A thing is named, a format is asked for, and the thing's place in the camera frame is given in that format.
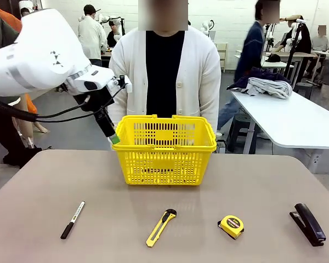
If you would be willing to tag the person in white shirt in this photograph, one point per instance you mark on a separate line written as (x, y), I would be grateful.
(91, 35)

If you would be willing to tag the person's right forearm white sleeve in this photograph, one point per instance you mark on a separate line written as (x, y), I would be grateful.
(120, 115)

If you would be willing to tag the black tripod stand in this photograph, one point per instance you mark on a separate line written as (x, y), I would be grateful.
(293, 52)

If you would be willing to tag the seated person grey sweater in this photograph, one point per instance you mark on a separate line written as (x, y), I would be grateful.
(320, 41)

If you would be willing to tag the white marker with black cap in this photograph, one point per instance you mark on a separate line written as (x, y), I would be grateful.
(71, 223)

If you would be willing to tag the person in black top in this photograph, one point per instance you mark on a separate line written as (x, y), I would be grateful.
(113, 33)

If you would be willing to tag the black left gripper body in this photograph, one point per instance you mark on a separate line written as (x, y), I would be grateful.
(97, 100)

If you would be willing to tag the yellow tape measure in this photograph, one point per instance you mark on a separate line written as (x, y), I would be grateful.
(231, 223)

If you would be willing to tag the grey crumpled garment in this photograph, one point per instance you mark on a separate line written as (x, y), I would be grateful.
(271, 86)

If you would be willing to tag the white column appliance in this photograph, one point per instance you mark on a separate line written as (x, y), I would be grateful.
(24, 5)

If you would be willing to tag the black plastic stool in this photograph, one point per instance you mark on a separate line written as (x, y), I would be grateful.
(242, 119)

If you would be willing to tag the black stapler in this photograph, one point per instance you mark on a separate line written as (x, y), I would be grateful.
(308, 224)

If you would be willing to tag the white socket box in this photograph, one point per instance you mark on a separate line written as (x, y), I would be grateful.
(316, 162)

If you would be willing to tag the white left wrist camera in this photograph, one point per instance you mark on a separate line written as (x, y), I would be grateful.
(120, 83)

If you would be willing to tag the person in denim jacket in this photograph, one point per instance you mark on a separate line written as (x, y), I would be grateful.
(252, 54)

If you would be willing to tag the yellow plastic shopping basket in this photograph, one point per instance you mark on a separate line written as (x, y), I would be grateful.
(164, 163)

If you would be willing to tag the person's left forearm white sleeve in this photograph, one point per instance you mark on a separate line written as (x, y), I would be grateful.
(211, 107)

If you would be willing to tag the yellow utility knife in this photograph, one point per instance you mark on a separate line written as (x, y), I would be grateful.
(160, 228)

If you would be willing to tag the small white background robot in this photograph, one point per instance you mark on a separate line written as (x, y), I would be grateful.
(207, 27)

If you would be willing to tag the person in white cardigan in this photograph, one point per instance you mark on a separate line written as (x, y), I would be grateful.
(164, 68)

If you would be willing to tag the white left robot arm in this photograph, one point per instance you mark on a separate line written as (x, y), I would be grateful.
(38, 54)

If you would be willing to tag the small white table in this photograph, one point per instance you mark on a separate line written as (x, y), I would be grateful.
(277, 64)

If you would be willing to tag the dark navy crumpled garment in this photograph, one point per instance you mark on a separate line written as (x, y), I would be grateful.
(263, 73)

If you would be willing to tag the black cap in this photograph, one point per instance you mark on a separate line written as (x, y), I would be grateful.
(273, 58)

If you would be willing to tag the large white table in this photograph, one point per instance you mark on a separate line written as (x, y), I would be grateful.
(290, 120)

